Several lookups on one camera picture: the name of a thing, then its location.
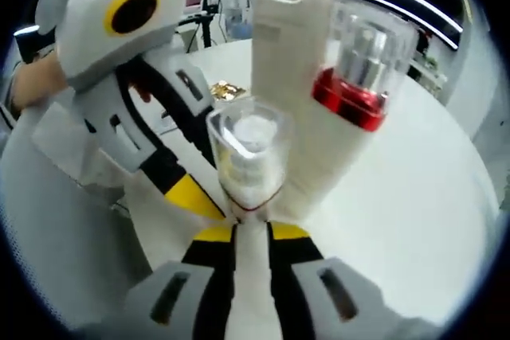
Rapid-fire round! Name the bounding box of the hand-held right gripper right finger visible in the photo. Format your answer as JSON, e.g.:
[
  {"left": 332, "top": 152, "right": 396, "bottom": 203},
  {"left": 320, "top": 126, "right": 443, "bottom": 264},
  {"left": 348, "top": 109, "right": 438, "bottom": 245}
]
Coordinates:
[{"left": 265, "top": 222, "right": 399, "bottom": 340}]

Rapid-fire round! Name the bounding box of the white skincare bottle red collar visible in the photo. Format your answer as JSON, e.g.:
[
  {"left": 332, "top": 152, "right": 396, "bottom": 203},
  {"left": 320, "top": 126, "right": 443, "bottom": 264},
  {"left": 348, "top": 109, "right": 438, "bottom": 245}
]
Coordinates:
[{"left": 284, "top": 0, "right": 420, "bottom": 224}]

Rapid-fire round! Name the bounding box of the person's left hand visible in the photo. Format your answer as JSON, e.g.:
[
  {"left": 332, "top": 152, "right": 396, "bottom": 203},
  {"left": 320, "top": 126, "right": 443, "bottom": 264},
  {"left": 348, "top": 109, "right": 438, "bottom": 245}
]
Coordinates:
[{"left": 7, "top": 53, "right": 68, "bottom": 112}]

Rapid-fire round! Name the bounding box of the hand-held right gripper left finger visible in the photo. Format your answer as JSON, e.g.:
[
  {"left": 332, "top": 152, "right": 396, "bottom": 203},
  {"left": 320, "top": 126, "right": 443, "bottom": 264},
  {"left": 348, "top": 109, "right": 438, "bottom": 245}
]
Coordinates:
[{"left": 127, "top": 226, "right": 241, "bottom": 340}]

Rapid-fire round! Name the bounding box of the blue water jug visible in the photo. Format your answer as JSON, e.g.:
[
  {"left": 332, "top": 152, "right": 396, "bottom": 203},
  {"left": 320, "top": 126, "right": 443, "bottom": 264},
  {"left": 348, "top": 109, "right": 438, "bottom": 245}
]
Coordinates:
[{"left": 230, "top": 17, "right": 252, "bottom": 41}]

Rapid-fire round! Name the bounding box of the small skincare bottle clear cap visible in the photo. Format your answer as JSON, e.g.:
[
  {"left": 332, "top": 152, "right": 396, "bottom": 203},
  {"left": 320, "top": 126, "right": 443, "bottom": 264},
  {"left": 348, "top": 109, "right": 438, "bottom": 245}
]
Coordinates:
[{"left": 205, "top": 96, "right": 296, "bottom": 317}]

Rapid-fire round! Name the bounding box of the black tripod stand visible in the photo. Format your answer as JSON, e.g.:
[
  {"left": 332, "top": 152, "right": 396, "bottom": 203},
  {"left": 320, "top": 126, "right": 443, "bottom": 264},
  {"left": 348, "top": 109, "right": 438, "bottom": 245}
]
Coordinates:
[{"left": 197, "top": 7, "right": 218, "bottom": 49}]

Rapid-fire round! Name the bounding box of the gold foil skincare sachet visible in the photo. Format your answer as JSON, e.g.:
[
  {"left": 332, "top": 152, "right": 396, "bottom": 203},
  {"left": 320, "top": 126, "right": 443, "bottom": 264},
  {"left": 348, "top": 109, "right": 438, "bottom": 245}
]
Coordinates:
[{"left": 209, "top": 80, "right": 251, "bottom": 102}]

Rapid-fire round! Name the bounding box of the white skincare tube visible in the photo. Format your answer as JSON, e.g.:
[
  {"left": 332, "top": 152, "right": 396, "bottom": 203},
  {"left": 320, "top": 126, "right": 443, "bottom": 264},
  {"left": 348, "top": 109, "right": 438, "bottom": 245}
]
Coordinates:
[{"left": 249, "top": 0, "right": 344, "bottom": 118}]

